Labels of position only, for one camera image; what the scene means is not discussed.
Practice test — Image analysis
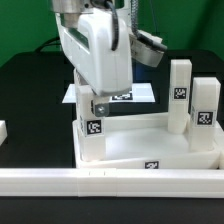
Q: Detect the white block left edge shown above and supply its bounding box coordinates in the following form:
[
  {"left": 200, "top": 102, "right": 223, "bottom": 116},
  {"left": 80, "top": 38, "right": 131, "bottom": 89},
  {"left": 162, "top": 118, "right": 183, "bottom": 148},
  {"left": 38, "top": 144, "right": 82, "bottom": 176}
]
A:
[{"left": 0, "top": 120, "right": 7, "bottom": 146}]

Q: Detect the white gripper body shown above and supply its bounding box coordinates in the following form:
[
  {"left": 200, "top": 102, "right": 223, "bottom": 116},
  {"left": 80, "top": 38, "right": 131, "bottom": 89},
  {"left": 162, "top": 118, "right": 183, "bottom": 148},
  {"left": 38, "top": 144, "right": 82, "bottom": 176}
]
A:
[{"left": 55, "top": 8, "right": 132, "bottom": 96}]

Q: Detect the white front rail fence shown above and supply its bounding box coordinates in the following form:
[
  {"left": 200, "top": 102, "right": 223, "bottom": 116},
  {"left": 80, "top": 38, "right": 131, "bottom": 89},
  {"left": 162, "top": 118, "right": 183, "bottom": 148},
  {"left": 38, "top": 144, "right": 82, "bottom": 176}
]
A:
[{"left": 0, "top": 168, "right": 224, "bottom": 198}]

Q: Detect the white marker base plate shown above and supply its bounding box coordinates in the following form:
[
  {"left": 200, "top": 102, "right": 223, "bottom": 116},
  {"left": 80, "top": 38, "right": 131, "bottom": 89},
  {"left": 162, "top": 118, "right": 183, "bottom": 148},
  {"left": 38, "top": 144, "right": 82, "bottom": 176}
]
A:
[{"left": 62, "top": 83, "right": 155, "bottom": 103}]

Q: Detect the white desk top tray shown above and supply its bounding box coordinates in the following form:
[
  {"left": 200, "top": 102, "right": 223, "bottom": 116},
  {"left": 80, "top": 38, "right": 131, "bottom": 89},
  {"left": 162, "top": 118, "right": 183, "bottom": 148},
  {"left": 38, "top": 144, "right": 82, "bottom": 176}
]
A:
[{"left": 73, "top": 113, "right": 221, "bottom": 169}]

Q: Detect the black cable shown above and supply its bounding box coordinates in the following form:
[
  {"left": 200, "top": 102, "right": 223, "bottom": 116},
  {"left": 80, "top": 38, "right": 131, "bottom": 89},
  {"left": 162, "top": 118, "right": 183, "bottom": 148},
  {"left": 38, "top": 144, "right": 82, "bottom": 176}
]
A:
[{"left": 34, "top": 36, "right": 62, "bottom": 54}]

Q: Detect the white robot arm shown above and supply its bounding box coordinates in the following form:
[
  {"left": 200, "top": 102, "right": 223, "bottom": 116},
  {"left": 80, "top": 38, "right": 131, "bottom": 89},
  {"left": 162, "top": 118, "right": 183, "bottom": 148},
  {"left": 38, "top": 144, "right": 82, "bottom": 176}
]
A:
[{"left": 49, "top": 0, "right": 167, "bottom": 117}]

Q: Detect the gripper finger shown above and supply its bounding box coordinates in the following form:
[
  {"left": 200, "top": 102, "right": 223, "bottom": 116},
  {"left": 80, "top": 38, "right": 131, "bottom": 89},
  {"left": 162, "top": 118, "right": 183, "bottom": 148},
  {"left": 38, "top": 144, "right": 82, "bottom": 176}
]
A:
[{"left": 91, "top": 95, "right": 109, "bottom": 117}]

